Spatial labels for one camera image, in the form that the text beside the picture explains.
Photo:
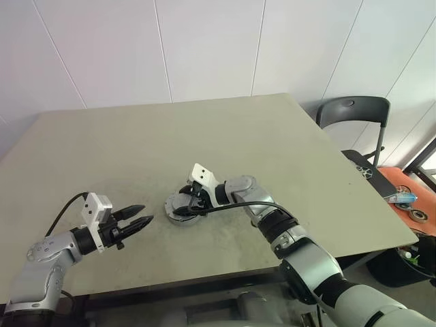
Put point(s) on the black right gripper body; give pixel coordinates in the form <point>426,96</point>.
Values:
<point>202,201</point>

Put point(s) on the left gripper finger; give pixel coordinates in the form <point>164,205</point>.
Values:
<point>136,225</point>
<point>129,212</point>

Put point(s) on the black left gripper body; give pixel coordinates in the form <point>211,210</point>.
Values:
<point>110,233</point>

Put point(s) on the silver spoked rotor lid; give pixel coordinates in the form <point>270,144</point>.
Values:
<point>170,204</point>

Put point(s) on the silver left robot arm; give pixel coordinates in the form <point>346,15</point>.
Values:
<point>41,248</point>

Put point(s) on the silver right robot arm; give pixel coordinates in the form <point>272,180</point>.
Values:
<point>306,259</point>

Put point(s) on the small silver spoked wheel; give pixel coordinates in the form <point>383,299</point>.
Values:
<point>366,172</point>

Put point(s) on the dark grey folding chair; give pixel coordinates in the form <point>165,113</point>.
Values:
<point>354,109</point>

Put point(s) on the small blue bottle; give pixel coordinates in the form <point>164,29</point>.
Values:
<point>403,197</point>

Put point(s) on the black waste bin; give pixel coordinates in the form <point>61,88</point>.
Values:
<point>398,269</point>

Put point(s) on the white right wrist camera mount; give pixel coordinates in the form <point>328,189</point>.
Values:
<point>201,173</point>

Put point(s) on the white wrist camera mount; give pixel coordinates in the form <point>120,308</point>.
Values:
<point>201,173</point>
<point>97,207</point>

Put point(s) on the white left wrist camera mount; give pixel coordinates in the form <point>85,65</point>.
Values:
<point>97,207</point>

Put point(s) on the black table frame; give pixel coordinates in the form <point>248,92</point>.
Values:
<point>204,282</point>

